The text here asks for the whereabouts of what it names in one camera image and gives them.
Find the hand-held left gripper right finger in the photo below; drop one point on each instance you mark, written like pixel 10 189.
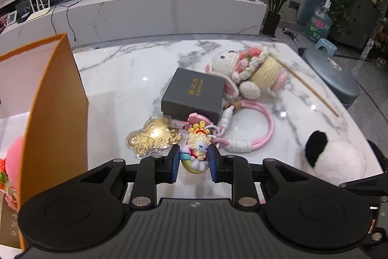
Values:
pixel 214 163

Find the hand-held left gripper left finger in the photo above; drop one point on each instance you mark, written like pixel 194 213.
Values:
pixel 175 163

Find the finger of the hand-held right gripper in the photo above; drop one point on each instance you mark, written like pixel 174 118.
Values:
pixel 369 186

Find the gold bear charm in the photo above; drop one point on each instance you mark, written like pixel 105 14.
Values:
pixel 154 134

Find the black and white panda plush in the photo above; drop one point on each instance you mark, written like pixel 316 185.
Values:
pixel 339 159

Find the dark grey gift box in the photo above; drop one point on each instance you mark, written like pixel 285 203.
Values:
pixel 194 92

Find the crochet rabbit doll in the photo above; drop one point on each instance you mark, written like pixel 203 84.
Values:
pixel 242 71

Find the orange-edged white storage box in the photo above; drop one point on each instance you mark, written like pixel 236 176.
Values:
pixel 57 125

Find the pink fluffy peach plush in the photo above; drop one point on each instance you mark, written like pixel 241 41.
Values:
pixel 15 159

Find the orange crochet tangerine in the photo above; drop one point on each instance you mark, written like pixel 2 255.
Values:
pixel 2 165

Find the white marble desktop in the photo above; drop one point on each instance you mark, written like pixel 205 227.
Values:
pixel 121 80

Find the grey upholstered chair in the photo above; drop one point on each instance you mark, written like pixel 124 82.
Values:
pixel 330 77

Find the wooden stick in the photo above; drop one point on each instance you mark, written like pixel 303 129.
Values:
pixel 303 84

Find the small blue plastic stool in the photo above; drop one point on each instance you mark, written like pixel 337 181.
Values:
pixel 327 43

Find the white marble counter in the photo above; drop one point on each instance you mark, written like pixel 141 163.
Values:
pixel 136 16

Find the grey cabinet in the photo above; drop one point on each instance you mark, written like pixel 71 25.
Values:
pixel 357 19

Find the large water jug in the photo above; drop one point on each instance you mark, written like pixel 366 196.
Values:
pixel 318 24

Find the white router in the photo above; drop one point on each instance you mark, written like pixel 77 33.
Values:
pixel 38 14

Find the black set-top box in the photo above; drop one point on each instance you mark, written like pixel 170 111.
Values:
pixel 23 17

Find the small desk clock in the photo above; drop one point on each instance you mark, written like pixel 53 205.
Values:
pixel 12 17

